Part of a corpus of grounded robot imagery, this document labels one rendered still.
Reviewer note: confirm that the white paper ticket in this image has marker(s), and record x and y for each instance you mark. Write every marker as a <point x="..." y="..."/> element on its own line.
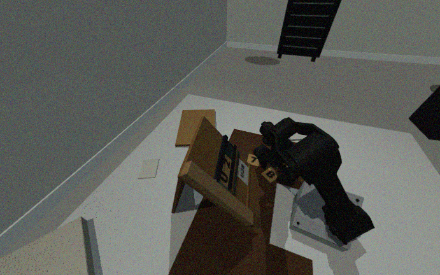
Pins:
<point x="243" y="172"/>

